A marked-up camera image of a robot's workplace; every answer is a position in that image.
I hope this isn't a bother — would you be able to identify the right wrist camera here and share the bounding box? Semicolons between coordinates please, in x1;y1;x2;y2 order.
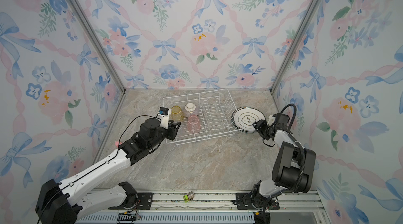
268;113;290;127

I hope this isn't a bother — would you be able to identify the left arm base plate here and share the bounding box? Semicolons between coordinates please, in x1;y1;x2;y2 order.
108;192;153;210

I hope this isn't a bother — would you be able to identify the left aluminium corner post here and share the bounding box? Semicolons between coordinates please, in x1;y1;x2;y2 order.
67;0;126;93

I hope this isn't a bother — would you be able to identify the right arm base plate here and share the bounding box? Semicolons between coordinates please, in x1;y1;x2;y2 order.
233;192;280;211

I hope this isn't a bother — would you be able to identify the white wire dish rack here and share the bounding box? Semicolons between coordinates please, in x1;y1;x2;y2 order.
163;89;239;145

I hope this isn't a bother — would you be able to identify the striped ceramic bowl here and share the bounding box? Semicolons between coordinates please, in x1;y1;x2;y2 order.
185;103;197;114

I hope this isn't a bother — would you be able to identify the right aluminium corner post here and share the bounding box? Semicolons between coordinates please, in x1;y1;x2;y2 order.
270;0;322;95

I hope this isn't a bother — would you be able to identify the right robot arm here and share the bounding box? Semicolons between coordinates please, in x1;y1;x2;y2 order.
250;113;316;223

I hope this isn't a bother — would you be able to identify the black corrugated cable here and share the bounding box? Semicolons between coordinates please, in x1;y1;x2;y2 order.
279;103;307;193

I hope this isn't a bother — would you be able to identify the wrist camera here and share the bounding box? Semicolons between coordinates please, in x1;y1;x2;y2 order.
268;113;290;127
157;107;171;120

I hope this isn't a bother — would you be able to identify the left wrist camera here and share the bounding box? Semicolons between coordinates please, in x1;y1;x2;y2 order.
157;107;171;120

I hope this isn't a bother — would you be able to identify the yellow glass cup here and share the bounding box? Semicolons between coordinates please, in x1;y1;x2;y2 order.
171;105;184;122

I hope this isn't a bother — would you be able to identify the aluminium front rail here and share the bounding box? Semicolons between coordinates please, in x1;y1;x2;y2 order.
76;190;330;224

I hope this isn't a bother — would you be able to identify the white plate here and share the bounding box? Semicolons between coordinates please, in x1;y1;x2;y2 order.
231;107;266;133

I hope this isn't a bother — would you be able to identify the green yellow toy car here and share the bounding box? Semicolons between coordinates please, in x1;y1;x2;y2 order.
183;191;195;203

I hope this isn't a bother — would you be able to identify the aluminium corner post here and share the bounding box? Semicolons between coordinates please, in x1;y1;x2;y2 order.
67;0;126;93
270;0;322;95

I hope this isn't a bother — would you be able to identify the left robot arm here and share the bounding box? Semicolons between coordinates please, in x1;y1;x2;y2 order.
35;116;181;224

